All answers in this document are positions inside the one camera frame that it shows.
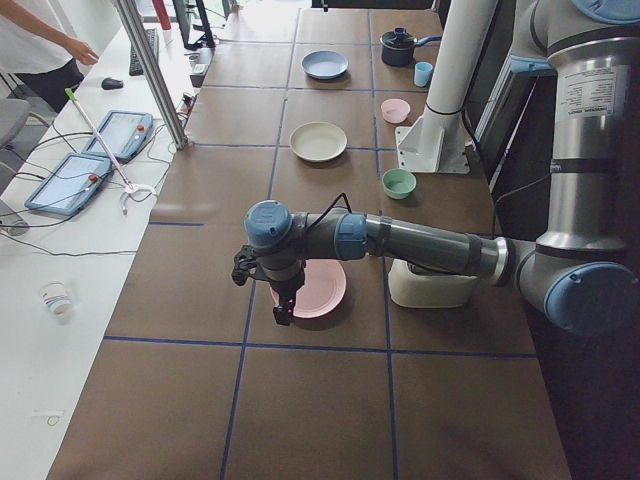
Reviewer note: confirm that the dark blue pot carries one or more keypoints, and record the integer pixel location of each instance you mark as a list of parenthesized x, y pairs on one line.
[(398, 46)]

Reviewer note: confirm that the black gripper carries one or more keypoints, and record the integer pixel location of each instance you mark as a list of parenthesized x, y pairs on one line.
[(286, 287)]

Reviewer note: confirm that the paper cup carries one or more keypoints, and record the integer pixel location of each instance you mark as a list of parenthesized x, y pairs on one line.
[(55, 297)]

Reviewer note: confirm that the aluminium frame post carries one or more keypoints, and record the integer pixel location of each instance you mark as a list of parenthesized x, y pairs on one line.
[(134, 28)]

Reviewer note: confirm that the cream plate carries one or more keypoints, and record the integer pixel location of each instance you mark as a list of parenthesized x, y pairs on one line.
[(318, 141)]

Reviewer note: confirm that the far teach pendant tablet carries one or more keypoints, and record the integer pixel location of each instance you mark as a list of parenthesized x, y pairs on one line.
[(125, 132)]

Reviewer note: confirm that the black computer mouse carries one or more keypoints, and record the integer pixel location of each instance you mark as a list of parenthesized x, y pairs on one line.
[(109, 84)]

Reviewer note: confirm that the black monitor stand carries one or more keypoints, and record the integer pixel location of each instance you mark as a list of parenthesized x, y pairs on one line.
[(193, 24)]

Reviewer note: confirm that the pink bowl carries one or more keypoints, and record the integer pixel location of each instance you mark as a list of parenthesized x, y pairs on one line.
[(395, 110)]

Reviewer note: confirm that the person in white shirt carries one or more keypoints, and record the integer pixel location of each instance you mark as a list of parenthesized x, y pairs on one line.
[(35, 48)]

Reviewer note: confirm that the pink plate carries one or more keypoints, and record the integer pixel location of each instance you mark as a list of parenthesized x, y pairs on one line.
[(323, 290)]

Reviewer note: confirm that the near teach pendant tablet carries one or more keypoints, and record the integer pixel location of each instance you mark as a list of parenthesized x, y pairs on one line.
[(70, 186)]

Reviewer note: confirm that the blue cup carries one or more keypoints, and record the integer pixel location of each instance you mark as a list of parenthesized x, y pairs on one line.
[(422, 73)]

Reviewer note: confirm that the blue plate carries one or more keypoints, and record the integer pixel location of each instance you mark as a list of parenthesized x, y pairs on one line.
[(324, 64)]

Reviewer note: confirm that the white reacher stick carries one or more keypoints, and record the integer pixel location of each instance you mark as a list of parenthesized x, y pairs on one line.
[(130, 188)]

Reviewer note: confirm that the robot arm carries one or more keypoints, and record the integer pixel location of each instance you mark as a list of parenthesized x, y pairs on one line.
[(571, 272)]

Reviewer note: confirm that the grey office chair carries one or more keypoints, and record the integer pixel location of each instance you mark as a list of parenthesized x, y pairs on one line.
[(14, 114)]

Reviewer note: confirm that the cream toaster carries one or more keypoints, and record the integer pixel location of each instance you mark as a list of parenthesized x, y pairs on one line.
[(429, 290)]

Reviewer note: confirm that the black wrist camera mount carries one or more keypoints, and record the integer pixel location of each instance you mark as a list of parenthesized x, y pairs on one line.
[(246, 266)]

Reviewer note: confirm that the green bowl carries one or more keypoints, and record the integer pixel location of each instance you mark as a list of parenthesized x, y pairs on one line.
[(398, 183)]

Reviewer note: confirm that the teach pendant tablet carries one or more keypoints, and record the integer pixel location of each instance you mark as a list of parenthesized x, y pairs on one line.
[(70, 186), (125, 132)]

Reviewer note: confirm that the white mounting post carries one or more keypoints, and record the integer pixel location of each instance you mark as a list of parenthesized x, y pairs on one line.
[(435, 143)]

